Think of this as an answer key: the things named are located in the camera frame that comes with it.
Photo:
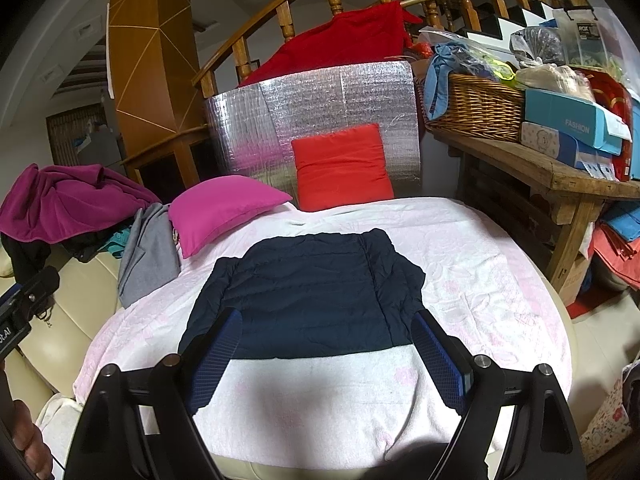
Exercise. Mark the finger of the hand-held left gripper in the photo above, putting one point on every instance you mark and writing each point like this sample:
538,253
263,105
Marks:
40,287

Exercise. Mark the floral paper bag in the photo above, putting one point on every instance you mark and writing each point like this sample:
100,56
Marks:
607,420

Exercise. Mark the red pillow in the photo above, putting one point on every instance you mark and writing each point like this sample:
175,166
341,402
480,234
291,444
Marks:
340,170

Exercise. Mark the navy zip jacket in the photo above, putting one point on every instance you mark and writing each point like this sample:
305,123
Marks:
300,300

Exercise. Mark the white pink blanket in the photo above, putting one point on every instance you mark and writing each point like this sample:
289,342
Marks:
475,285

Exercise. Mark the grey garment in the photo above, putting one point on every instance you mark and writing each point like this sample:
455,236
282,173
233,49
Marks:
147,255

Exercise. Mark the wooden stair railing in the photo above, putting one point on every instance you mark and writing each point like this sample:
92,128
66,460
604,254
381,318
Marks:
287,20

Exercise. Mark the white cardboard box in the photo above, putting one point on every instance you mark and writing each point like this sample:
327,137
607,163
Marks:
540,137

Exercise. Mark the person's left hand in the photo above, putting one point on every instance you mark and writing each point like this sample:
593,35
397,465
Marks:
35,450

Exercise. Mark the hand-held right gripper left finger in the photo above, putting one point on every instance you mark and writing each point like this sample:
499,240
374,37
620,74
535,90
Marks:
215,360

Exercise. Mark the wicker basket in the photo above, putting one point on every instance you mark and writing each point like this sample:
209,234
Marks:
475,110

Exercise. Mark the yellow green item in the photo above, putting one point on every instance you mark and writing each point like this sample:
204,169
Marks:
505,72

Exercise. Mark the silver foil insulation board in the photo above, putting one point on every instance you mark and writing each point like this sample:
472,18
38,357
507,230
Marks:
310,100

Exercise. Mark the wooden column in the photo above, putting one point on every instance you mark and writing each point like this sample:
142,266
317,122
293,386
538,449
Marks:
150,35

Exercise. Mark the magenta pillow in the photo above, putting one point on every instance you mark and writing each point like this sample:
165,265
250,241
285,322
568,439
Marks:
220,210

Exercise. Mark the dark plastic bag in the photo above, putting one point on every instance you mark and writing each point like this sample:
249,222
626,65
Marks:
537,45

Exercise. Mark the blue folded cloth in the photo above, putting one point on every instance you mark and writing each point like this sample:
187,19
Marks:
622,220

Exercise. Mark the coral folded cloth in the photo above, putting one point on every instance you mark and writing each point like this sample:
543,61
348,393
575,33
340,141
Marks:
615,255

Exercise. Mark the teal garment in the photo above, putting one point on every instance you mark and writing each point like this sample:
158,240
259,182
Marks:
117,245

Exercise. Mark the cream leather sofa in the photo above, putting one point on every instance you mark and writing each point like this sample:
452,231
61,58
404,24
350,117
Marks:
70,320

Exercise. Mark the blue cardboard box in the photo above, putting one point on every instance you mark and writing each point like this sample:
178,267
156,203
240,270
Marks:
565,120

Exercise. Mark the red cloth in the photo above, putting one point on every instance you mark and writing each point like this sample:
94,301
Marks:
340,40

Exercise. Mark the clear plastic package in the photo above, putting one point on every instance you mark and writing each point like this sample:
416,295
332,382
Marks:
590,35

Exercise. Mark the cream plastic bag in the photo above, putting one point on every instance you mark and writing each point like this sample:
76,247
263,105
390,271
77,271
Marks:
555,80

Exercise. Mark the red gift bag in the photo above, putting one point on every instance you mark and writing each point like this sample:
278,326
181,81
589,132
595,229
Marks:
612,91

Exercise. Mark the magenta fleece garment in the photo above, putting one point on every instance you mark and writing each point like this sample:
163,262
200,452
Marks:
65,200

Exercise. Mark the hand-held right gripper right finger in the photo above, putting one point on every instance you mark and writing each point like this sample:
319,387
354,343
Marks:
442,360

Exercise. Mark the black garment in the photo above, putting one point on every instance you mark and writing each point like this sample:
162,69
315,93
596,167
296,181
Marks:
25,260

